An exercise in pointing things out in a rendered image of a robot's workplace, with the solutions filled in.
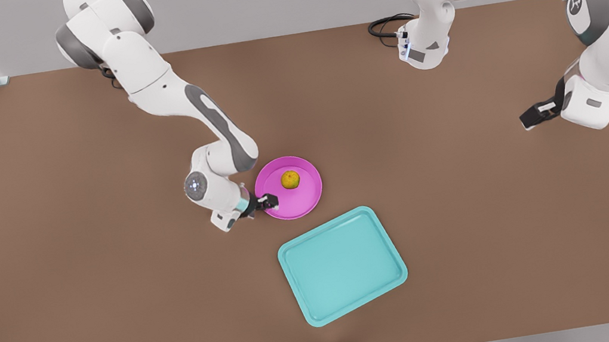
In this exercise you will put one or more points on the teal rectangular tray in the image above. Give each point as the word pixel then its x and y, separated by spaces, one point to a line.
pixel 343 266

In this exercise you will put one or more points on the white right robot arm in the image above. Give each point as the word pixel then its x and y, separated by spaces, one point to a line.
pixel 144 68

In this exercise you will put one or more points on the orange fruit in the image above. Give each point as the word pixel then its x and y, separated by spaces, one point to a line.
pixel 290 180

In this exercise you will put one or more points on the pink round plate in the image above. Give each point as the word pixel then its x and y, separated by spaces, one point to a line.
pixel 299 193

